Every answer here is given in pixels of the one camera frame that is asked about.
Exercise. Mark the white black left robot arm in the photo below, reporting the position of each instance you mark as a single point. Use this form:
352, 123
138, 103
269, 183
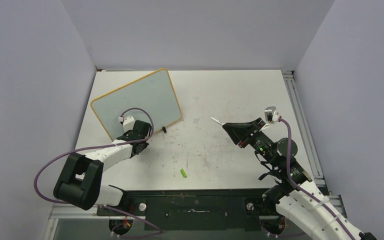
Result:
80, 181

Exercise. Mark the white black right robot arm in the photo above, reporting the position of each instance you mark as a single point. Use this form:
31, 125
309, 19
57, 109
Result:
295, 195

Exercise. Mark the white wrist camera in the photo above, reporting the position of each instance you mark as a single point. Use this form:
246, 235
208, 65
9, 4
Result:
127, 120
271, 115

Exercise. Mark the yellow framed whiteboard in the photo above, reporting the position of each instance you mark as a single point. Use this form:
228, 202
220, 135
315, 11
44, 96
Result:
153, 93

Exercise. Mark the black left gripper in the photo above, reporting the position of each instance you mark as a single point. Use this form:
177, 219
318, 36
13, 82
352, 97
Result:
126, 133

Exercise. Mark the white marker pen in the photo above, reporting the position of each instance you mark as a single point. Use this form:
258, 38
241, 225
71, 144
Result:
217, 121

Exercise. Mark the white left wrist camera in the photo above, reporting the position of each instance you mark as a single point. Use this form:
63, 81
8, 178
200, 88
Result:
127, 120

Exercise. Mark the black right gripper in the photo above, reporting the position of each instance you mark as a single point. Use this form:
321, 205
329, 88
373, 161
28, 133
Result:
240, 131

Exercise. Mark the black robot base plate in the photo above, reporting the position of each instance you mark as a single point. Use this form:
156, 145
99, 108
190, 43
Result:
202, 209

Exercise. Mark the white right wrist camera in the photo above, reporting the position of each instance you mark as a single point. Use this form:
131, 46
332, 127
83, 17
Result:
271, 115

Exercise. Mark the aluminium frame rail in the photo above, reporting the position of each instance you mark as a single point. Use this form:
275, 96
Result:
316, 168

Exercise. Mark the green marker cap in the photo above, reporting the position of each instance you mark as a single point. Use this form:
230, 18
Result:
183, 173

